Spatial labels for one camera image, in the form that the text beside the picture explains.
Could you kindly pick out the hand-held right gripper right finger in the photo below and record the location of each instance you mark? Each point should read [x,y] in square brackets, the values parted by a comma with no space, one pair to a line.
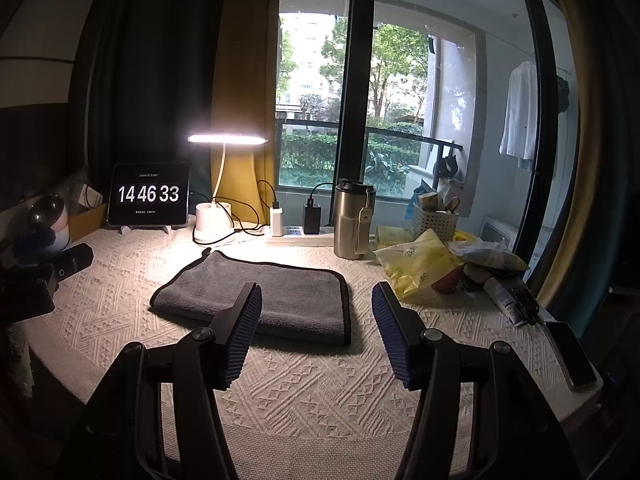
[391,335]

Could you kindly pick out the black tablet with clock display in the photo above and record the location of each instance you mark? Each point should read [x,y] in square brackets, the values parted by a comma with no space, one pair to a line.
[149,194]

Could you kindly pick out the black hair clip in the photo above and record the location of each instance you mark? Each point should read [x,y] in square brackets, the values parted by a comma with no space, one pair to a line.
[525,302]

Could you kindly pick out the stainless steel tumbler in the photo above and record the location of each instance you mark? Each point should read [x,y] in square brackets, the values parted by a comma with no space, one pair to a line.
[350,222]

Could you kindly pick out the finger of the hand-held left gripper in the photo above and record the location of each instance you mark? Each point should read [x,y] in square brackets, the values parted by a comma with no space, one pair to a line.
[72,259]

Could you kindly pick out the smartphone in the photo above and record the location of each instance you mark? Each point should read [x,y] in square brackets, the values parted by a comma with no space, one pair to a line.
[570,355]

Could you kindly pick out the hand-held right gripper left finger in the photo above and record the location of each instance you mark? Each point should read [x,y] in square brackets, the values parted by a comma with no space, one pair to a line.
[244,332]

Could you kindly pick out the white power strip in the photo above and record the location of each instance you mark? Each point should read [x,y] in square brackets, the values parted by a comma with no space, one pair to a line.
[300,239]

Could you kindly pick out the grey towel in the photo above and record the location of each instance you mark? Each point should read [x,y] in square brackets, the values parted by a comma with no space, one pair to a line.
[260,292]

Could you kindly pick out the dark green curtain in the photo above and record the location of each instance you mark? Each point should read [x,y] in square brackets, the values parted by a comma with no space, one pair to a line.
[150,70]

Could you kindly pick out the cardboard box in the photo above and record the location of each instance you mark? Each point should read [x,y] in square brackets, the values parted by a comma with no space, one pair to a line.
[87,220]

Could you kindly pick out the black charger plug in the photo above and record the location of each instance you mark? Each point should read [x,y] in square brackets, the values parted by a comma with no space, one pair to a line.
[311,216]

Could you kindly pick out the white cream tube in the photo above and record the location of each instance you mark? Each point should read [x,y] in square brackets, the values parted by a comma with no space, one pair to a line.
[502,300]

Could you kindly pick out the white plastic bag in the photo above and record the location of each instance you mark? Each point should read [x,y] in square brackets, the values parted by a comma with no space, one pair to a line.
[487,255]

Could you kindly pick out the white perforated basket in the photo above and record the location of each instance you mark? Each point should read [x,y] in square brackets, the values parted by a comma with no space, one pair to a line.
[434,225]

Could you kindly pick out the small yellow tissue packet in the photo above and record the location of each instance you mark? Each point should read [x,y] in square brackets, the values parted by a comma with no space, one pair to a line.
[392,236]

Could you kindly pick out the white hanging shirt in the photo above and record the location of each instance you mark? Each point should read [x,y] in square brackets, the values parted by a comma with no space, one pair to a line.
[519,110]

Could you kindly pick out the yellow curtain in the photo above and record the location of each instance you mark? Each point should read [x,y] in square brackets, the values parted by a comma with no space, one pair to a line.
[240,60]

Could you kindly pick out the white desk lamp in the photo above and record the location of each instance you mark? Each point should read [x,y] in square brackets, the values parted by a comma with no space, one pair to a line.
[214,220]

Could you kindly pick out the white charger plug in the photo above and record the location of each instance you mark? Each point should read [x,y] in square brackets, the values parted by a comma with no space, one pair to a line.
[276,220]

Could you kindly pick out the white appliance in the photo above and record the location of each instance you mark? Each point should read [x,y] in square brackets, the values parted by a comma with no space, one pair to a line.
[500,232]

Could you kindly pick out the white textured tablecloth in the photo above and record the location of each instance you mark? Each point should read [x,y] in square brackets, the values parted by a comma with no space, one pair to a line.
[310,395]

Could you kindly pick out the white tablet stand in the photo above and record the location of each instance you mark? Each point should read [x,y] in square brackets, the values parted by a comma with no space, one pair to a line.
[125,230]

